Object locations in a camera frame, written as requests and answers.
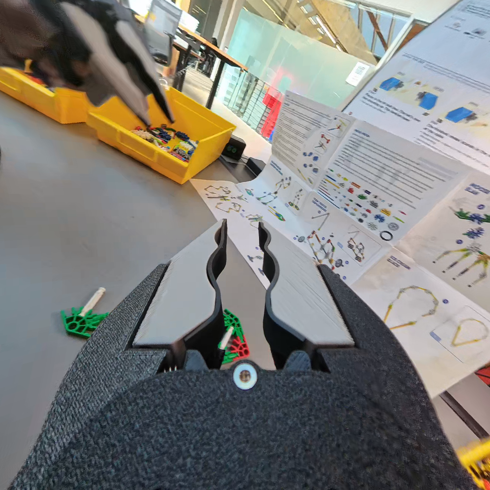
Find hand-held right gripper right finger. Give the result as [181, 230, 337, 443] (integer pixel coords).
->
[258, 221, 357, 368]

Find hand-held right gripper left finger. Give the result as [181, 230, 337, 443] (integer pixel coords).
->
[130, 219, 229, 366]

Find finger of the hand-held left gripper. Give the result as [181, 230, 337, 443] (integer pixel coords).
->
[60, 3, 152, 128]
[114, 19, 177, 125]

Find yellow parts bin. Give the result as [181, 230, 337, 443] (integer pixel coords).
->
[0, 65, 94, 125]
[85, 84, 237, 185]
[457, 437, 490, 481]

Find green red toy connector assembly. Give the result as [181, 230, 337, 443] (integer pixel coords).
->
[218, 308, 252, 366]

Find white toy rod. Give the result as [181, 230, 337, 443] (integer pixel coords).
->
[78, 287, 107, 317]

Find green toy connector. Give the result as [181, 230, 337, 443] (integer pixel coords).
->
[61, 305, 110, 340]

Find grey desk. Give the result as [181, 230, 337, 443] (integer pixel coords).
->
[0, 92, 490, 490]

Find printed task card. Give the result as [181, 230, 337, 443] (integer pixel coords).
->
[340, 0, 490, 175]

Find person's left hand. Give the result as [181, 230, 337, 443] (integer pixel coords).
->
[0, 0, 56, 71]

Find wooden office table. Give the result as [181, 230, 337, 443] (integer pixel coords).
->
[175, 26, 249, 109]

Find pile of toy pieces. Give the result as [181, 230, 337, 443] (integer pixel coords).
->
[130, 123, 199, 164]

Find black digital clock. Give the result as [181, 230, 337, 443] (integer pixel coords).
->
[222, 135, 246, 161]

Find fold-out toy instruction sheet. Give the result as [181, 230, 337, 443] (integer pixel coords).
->
[189, 90, 490, 400]

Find red blue stacked bins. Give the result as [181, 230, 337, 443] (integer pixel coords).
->
[261, 75, 285, 140]

